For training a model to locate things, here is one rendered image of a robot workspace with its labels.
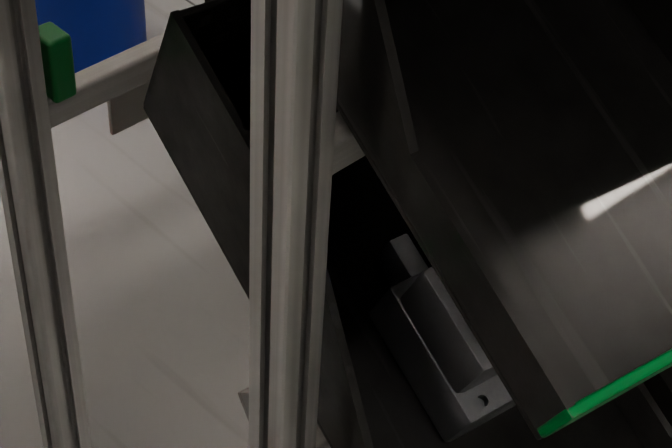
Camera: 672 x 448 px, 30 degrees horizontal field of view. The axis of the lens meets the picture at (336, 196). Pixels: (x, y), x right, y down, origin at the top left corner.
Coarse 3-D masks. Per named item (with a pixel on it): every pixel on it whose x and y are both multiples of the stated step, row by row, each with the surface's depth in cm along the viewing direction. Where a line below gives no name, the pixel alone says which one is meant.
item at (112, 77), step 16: (144, 48) 57; (96, 64) 56; (112, 64) 56; (128, 64) 56; (144, 64) 57; (80, 80) 55; (96, 80) 55; (112, 80) 56; (128, 80) 57; (144, 80) 58; (80, 96) 55; (96, 96) 56; (112, 96) 57; (64, 112) 55; (80, 112) 56; (336, 128) 40; (336, 144) 40; (352, 144) 41; (336, 160) 41; (352, 160) 41; (320, 432) 51
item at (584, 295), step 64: (384, 0) 36; (448, 0) 43; (512, 0) 44; (576, 0) 45; (640, 0) 45; (384, 64) 37; (448, 64) 42; (512, 64) 43; (576, 64) 44; (640, 64) 45; (384, 128) 38; (448, 128) 41; (512, 128) 42; (576, 128) 42; (640, 128) 43; (448, 192) 40; (512, 192) 40; (576, 192) 41; (640, 192) 42; (448, 256) 38; (512, 256) 39; (576, 256) 40; (640, 256) 41; (512, 320) 36; (576, 320) 39; (640, 320) 40; (512, 384) 37; (576, 384) 38
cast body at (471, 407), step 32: (384, 256) 54; (416, 256) 53; (416, 288) 49; (384, 320) 52; (416, 320) 50; (448, 320) 48; (416, 352) 51; (448, 352) 49; (480, 352) 47; (416, 384) 52; (448, 384) 50; (480, 384) 50; (448, 416) 50; (480, 416) 49
